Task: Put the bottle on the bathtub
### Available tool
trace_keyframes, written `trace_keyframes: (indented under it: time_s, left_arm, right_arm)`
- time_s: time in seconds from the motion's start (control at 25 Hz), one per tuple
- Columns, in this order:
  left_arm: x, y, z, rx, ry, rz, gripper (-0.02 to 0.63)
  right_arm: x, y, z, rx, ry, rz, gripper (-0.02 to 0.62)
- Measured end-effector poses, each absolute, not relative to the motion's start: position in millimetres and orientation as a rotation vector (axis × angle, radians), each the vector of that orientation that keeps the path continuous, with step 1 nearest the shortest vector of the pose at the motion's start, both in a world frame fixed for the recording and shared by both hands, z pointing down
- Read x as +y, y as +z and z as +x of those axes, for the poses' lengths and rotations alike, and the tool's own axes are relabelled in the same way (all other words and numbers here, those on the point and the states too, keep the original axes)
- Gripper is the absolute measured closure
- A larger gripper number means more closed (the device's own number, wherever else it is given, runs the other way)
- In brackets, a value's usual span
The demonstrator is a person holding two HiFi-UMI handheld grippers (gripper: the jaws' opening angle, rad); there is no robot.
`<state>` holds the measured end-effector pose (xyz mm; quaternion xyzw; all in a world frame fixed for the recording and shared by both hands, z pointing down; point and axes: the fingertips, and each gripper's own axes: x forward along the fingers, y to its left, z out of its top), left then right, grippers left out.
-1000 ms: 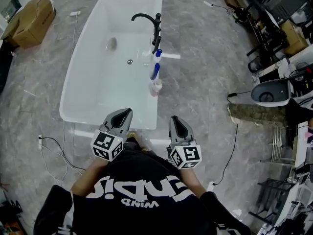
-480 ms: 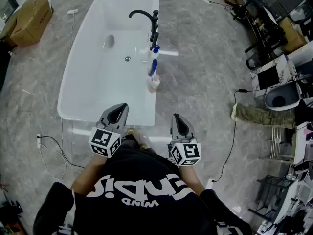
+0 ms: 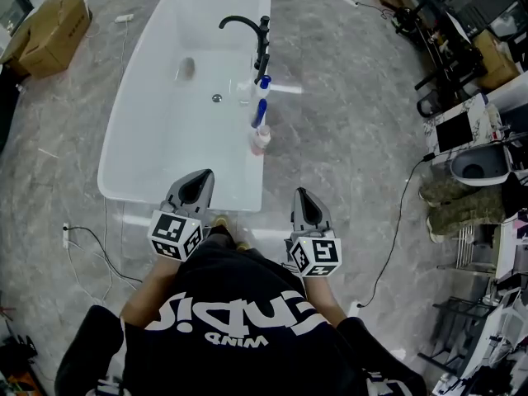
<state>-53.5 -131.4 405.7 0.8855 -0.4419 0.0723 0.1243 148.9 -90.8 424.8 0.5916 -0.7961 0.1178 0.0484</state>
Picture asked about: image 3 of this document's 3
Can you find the brown cardboard box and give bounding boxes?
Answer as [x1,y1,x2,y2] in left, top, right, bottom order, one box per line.
[473,29,521,91]

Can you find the dark green canister vacuum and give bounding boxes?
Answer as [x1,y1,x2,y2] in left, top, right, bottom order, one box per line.
[390,5,418,35]

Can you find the pink bottle white cap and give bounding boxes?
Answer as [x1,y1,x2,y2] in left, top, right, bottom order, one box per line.
[248,124,272,157]

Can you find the white bathtub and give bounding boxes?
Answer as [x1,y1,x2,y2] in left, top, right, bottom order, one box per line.
[97,0,273,214]

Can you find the black bathtub faucet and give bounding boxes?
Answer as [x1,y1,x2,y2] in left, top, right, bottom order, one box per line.
[218,14,271,85]

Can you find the marble cabinet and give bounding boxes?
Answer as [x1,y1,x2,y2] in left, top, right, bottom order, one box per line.
[422,92,502,167]

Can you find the person's black printed shirt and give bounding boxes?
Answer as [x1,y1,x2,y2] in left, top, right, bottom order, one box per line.
[55,237,428,396]

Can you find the black cable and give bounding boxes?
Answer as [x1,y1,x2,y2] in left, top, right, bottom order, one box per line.
[68,225,144,284]
[358,153,436,309]

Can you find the white toilet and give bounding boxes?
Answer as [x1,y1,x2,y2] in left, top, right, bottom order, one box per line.
[449,142,521,187]

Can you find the black metal stand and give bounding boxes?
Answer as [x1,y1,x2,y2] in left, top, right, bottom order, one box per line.
[417,295,498,366]

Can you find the person's left forearm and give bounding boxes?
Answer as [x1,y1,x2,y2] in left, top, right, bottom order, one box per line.
[119,256,186,332]

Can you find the black metal rack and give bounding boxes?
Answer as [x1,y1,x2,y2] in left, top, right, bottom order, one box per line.
[395,0,488,92]

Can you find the black wire basket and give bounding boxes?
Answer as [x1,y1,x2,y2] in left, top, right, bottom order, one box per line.
[416,88,439,118]

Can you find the white bottle with blue cap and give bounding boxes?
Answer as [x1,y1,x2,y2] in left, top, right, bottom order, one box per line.
[254,74,273,99]

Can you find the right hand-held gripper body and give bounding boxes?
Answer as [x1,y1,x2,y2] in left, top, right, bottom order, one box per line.
[283,220,343,279]

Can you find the large cardboard box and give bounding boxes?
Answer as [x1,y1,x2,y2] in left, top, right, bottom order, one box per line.
[18,0,92,78]

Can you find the person's right forearm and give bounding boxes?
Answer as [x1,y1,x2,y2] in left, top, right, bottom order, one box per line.
[303,274,347,329]

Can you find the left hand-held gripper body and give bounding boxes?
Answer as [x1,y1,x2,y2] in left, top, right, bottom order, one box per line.
[147,198,215,262]

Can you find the small cardboard box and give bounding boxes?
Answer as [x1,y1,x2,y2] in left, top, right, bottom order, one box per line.
[0,18,32,78]

